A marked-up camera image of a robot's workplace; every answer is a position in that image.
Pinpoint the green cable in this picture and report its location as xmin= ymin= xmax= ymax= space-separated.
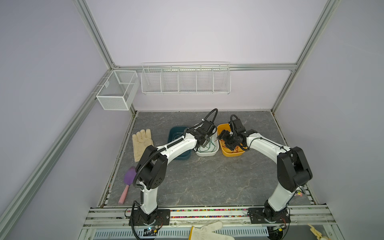
xmin=198 ymin=140 xmax=216 ymax=153

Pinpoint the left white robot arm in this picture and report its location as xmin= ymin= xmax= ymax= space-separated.
xmin=131 ymin=109 xmax=218 ymax=225

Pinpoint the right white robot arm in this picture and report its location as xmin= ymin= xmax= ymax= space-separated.
xmin=218 ymin=115 xmax=313 ymax=223

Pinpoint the yellow plastic bin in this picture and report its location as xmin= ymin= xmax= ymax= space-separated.
xmin=217 ymin=124 xmax=245 ymax=157

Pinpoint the white plastic bin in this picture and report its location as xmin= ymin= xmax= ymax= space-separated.
xmin=195 ymin=127 xmax=220 ymax=157

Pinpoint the teal plastic bin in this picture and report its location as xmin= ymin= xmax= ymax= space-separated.
xmin=168 ymin=126 xmax=191 ymax=161

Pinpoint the cream fabric glove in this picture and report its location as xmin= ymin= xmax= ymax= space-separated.
xmin=132 ymin=129 xmax=154 ymax=163

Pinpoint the purple pink spatula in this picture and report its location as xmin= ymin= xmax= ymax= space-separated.
xmin=118 ymin=167 xmax=136 ymax=205

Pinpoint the white work glove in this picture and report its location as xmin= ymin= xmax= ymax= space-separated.
xmin=189 ymin=221 xmax=235 ymax=240

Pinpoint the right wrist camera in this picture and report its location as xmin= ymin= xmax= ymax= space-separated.
xmin=232 ymin=118 xmax=246 ymax=136

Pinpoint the white wire wall shelf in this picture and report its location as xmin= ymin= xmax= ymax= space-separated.
xmin=141 ymin=62 xmax=232 ymax=95

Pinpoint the colourful bead strip rail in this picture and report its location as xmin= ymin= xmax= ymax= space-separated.
xmin=170 ymin=207 xmax=248 ymax=219

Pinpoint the white wire mesh box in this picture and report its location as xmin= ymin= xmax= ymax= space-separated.
xmin=96 ymin=70 xmax=140 ymax=111

